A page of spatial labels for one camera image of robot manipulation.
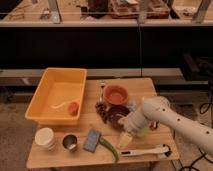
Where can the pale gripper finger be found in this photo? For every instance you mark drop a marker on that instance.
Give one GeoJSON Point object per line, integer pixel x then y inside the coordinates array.
{"type": "Point", "coordinates": [124, 140]}

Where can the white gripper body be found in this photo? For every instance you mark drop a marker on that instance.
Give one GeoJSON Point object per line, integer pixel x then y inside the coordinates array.
{"type": "Point", "coordinates": [135, 123]}

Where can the blue yellow sponge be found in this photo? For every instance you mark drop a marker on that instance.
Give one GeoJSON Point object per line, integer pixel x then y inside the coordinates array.
{"type": "Point", "coordinates": [92, 140]}

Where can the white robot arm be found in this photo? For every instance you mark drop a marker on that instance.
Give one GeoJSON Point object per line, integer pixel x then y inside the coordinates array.
{"type": "Point", "coordinates": [158, 109]}

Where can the dark purple bowl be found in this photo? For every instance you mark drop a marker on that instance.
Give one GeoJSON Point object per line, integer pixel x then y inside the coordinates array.
{"type": "Point", "coordinates": [115, 113]}

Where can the red bowl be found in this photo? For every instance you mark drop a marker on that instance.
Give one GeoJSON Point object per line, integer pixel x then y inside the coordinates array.
{"type": "Point", "coordinates": [116, 95]}

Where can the green pepper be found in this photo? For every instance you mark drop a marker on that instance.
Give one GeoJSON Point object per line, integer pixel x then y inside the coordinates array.
{"type": "Point", "coordinates": [109, 146]}

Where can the bunch of dark grapes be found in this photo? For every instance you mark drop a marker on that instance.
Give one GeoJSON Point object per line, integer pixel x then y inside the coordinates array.
{"type": "Point", "coordinates": [101, 109]}

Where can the small metal cup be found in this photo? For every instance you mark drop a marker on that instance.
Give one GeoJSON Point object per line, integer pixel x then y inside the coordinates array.
{"type": "Point", "coordinates": [70, 142]}

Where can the white spoon in bin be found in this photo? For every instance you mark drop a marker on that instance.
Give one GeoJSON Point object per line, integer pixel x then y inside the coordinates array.
{"type": "Point", "coordinates": [55, 106]}

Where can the yellow plastic bin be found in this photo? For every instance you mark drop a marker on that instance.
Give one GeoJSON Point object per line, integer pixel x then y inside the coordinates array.
{"type": "Point", "coordinates": [57, 85]}

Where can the white paper cup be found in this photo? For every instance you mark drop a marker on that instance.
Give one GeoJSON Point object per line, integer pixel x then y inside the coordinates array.
{"type": "Point", "coordinates": [45, 138]}

